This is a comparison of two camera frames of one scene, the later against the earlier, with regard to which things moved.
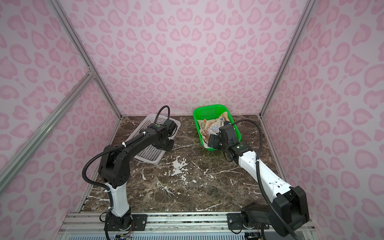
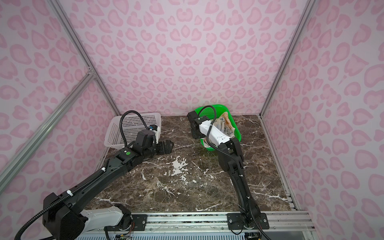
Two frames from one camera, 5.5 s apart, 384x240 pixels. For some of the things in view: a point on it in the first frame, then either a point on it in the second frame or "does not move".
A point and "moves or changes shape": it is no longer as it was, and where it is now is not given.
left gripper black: [169, 148] to [163, 150]
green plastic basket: [209, 111] does not move
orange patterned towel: [225, 115] does not move
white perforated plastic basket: [151, 153] moves or changes shape
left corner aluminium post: [87, 58] does not move
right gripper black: [217, 138] to [194, 136]
